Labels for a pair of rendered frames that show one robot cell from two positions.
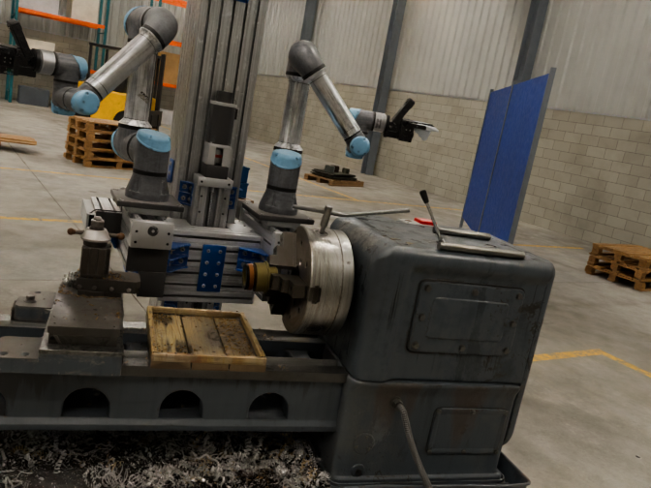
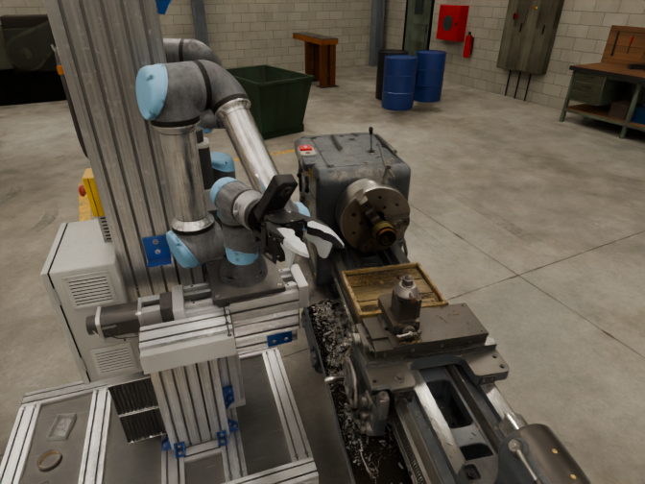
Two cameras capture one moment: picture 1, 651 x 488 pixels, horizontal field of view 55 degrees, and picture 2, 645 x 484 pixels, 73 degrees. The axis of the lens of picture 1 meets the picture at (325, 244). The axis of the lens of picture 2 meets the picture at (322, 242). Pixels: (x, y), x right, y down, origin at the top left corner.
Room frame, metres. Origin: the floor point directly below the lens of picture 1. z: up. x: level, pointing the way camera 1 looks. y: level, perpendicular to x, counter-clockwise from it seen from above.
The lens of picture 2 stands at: (1.78, 1.75, 1.96)
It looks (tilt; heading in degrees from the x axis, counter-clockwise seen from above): 31 degrees down; 278
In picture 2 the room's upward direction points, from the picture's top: straight up
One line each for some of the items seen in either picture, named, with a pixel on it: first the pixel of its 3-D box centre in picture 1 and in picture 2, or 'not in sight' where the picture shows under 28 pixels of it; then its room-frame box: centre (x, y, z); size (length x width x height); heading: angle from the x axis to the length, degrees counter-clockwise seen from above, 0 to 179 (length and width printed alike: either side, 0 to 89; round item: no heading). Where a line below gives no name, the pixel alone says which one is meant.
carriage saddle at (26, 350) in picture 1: (66, 325); (426, 350); (1.58, 0.64, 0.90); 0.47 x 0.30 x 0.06; 20
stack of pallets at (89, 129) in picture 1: (110, 143); not in sight; (10.70, 3.88, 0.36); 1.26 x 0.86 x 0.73; 136
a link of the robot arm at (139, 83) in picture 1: (139, 85); (185, 174); (2.28, 0.75, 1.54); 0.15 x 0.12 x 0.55; 47
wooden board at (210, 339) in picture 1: (202, 336); (391, 289); (1.70, 0.30, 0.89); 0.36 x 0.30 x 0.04; 20
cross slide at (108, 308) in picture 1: (87, 306); (418, 330); (1.61, 0.60, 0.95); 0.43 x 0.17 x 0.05; 20
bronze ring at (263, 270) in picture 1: (260, 277); (384, 232); (1.74, 0.17, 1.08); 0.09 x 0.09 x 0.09; 20
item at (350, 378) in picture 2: not in sight; (360, 388); (1.79, 0.70, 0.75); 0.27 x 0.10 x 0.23; 110
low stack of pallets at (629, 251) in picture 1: (637, 266); not in sight; (8.82, -4.39, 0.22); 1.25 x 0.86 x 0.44; 127
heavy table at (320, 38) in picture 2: not in sight; (314, 59); (3.47, -8.98, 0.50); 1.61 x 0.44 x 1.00; 124
